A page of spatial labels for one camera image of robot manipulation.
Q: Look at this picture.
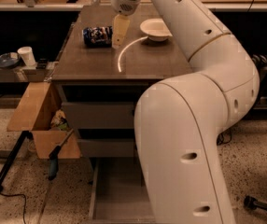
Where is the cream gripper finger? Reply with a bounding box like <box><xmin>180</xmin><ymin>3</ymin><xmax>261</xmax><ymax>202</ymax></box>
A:
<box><xmin>112</xmin><ymin>14</ymin><xmax>130</xmax><ymax>49</ymax></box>

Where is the blue pepsi can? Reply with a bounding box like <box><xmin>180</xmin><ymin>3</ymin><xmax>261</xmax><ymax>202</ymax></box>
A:
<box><xmin>82</xmin><ymin>26</ymin><xmax>113</xmax><ymax>48</ymax></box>

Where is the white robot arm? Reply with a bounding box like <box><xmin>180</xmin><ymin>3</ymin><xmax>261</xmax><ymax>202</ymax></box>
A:
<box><xmin>111</xmin><ymin>0</ymin><xmax>260</xmax><ymax>224</ymax></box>

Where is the grey drawer cabinet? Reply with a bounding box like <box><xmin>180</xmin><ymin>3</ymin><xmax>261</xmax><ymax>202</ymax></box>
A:
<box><xmin>49</xmin><ymin>4</ymin><xmax>221</xmax><ymax>166</ymax></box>

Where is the top grey drawer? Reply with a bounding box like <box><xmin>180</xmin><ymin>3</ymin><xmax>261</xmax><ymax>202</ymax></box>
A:
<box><xmin>62</xmin><ymin>102</ymin><xmax>134</xmax><ymax>129</ymax></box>

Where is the grey drawer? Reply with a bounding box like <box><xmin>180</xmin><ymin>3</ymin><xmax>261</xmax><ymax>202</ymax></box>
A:
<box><xmin>62</xmin><ymin>102</ymin><xmax>134</xmax><ymax>129</ymax></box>
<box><xmin>77</xmin><ymin>139</ymin><xmax>136</xmax><ymax>158</ymax></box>

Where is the middle grey drawer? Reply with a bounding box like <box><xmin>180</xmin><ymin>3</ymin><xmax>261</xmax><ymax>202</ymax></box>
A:
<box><xmin>77</xmin><ymin>139</ymin><xmax>136</xmax><ymax>158</ymax></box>

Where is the open bottom drawer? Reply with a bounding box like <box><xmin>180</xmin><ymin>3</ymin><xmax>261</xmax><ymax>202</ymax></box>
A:
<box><xmin>89</xmin><ymin>157</ymin><xmax>156</xmax><ymax>224</ymax></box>

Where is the white paper cup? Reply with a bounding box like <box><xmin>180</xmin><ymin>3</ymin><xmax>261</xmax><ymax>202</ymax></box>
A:
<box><xmin>18</xmin><ymin>47</ymin><xmax>35</xmax><ymax>66</ymax></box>

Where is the grey side shelf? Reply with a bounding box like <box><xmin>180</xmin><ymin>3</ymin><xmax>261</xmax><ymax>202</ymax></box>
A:
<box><xmin>0</xmin><ymin>62</ymin><xmax>58</xmax><ymax>83</ymax></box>

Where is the brown cardboard box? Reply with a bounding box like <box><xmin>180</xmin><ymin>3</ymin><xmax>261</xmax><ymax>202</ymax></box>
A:
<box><xmin>7</xmin><ymin>81</ymin><xmax>82</xmax><ymax>160</ymax></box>

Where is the dark blue plate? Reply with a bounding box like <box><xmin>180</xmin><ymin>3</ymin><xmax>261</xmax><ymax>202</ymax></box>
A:
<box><xmin>0</xmin><ymin>52</ymin><xmax>21</xmax><ymax>69</ymax></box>

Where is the black table leg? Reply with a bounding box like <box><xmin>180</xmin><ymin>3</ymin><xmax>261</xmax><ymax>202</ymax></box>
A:
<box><xmin>0</xmin><ymin>131</ymin><xmax>29</xmax><ymax>191</ymax></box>

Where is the black blue handled tool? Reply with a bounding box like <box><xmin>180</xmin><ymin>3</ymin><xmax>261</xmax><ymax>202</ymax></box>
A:
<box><xmin>48</xmin><ymin>129</ymin><xmax>74</xmax><ymax>181</ymax></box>

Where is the coiled black cable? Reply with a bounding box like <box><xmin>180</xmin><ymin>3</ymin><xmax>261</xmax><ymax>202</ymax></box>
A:
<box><xmin>251</xmin><ymin>53</ymin><xmax>267</xmax><ymax>70</ymax></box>

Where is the black cable bundle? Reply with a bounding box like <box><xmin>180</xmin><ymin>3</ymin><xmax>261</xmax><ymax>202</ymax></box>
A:
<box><xmin>217</xmin><ymin>128</ymin><xmax>234</xmax><ymax>147</ymax></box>

